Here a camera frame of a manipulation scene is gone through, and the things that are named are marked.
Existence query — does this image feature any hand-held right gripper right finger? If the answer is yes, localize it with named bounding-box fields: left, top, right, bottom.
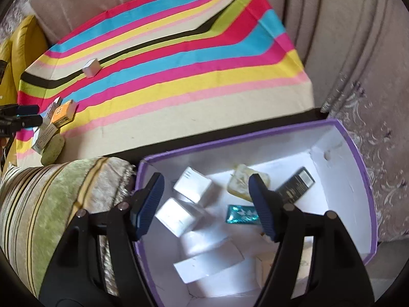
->
left=248, top=173, right=376, bottom=307

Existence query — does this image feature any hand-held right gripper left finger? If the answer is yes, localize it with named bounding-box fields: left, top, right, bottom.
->
left=38, top=172, right=165, bottom=307

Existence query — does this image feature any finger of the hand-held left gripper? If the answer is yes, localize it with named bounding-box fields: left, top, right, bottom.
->
left=0, top=104, right=39, bottom=117
left=0, top=115, right=43, bottom=131

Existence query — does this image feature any beige box with label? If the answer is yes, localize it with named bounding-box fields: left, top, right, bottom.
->
left=31, top=122, right=61, bottom=153

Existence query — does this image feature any teal foil packet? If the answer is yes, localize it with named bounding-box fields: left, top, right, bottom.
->
left=225, top=205, right=261, bottom=226

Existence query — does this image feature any yellow soap bar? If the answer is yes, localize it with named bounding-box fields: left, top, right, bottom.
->
left=227, top=164, right=270, bottom=199

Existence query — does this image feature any orange and white box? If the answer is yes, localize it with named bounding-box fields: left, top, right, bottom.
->
left=51, top=100, right=77, bottom=128

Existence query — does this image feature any green sponge ball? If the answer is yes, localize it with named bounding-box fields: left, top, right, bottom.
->
left=40, top=133, right=65, bottom=164

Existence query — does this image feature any black box with barcode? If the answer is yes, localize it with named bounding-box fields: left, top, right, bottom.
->
left=275, top=167, right=315, bottom=205

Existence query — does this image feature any tall white box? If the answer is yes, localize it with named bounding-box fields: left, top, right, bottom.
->
left=256, top=251, right=280, bottom=290

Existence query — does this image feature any white box with silver print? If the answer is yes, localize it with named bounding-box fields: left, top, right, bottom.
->
left=180, top=230, right=231, bottom=256

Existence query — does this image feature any large white box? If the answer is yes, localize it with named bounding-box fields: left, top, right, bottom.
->
left=173, top=240, right=245, bottom=284

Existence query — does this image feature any small white cube box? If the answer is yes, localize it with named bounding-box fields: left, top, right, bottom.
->
left=82, top=58, right=101, bottom=78

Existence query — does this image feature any purple cardboard box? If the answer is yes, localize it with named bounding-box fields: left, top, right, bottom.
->
left=132, top=118, right=379, bottom=307

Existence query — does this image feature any yellow leather sofa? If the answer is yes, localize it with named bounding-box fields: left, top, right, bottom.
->
left=0, top=14, right=50, bottom=167

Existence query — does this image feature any beige green striped cushion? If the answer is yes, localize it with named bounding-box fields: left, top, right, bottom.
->
left=0, top=157, right=138, bottom=298

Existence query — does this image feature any colourful striped tablecloth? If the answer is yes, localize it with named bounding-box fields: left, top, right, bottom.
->
left=14, top=0, right=315, bottom=167

